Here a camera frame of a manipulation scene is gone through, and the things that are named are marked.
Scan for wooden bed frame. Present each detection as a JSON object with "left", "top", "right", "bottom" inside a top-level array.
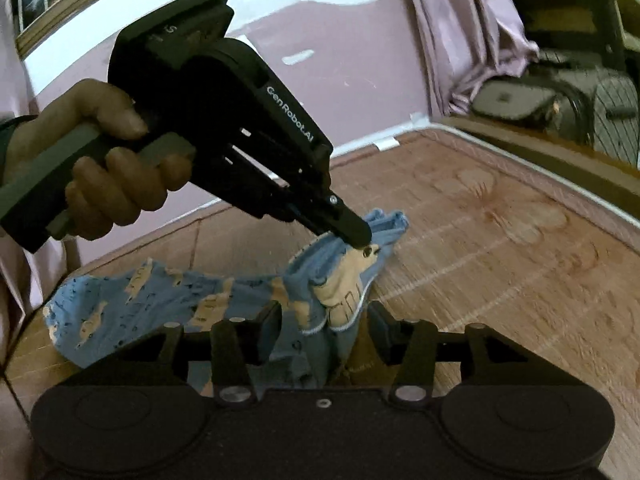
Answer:
[{"left": 439, "top": 116, "right": 639, "bottom": 219}]

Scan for person's left hand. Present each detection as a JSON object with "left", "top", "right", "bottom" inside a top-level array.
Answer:
[{"left": 2, "top": 77, "right": 194, "bottom": 242}]

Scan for white paper tag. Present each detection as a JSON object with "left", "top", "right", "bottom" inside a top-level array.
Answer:
[{"left": 373, "top": 136, "right": 400, "bottom": 152}]

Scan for grey quilted handbag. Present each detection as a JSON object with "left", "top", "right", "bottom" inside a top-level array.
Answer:
[{"left": 471, "top": 50, "right": 639, "bottom": 166}]

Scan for blue patterned child pants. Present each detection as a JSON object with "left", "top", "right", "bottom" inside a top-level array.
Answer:
[{"left": 42, "top": 209, "right": 409, "bottom": 391}]

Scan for pink curtain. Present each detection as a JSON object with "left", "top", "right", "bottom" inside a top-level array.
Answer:
[{"left": 411, "top": 0, "right": 538, "bottom": 118}]

